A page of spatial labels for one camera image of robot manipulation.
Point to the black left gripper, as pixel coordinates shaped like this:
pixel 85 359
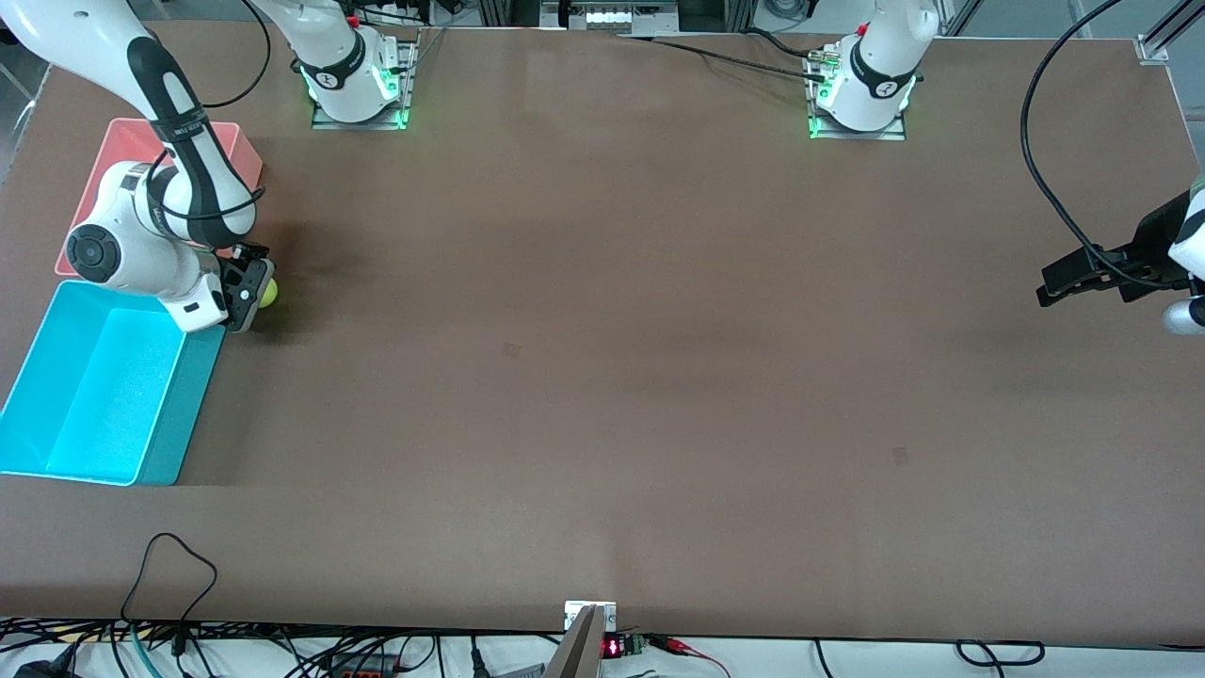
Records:
pixel 1154 247

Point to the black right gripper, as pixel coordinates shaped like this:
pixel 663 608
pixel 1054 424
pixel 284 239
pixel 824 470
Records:
pixel 235 275

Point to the yellow-green tennis ball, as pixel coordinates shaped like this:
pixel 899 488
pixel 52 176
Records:
pixel 270 295

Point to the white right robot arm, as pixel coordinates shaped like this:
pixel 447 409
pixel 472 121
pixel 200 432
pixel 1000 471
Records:
pixel 188 179

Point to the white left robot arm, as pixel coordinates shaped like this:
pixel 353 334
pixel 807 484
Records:
pixel 875 75

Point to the pink plastic bin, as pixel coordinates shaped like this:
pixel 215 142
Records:
pixel 240 155

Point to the blue plastic bin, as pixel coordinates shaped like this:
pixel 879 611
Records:
pixel 94 395

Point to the grey metal bar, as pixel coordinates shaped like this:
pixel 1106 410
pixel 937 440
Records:
pixel 579 650

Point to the red display module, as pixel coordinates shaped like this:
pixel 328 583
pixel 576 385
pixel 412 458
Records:
pixel 617 647

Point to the silver corner bracket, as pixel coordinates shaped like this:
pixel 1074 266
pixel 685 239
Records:
pixel 1152 49

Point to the white table edge bracket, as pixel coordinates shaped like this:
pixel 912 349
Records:
pixel 607 612

